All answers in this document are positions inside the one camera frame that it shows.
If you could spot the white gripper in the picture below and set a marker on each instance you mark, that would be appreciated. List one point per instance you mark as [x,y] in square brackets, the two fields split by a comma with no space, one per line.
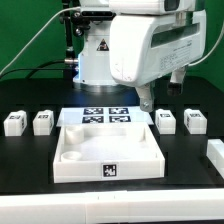
[144,48]

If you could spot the white square tabletop part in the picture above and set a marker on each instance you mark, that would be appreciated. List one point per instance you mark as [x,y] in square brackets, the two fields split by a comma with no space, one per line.
[107,152]

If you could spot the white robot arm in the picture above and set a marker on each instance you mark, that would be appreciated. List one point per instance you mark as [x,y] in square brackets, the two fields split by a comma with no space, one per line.
[93,61]

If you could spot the white right obstacle block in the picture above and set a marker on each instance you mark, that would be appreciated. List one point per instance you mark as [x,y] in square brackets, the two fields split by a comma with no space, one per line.
[215,153]

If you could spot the white marker base sheet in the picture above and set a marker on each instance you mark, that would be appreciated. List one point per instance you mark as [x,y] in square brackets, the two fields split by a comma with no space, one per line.
[71,116]

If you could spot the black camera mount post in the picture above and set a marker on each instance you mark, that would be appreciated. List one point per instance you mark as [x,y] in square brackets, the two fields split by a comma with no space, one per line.
[69,31]

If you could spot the white front obstacle rail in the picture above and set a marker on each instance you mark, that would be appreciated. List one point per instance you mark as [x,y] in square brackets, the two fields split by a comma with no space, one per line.
[113,207]

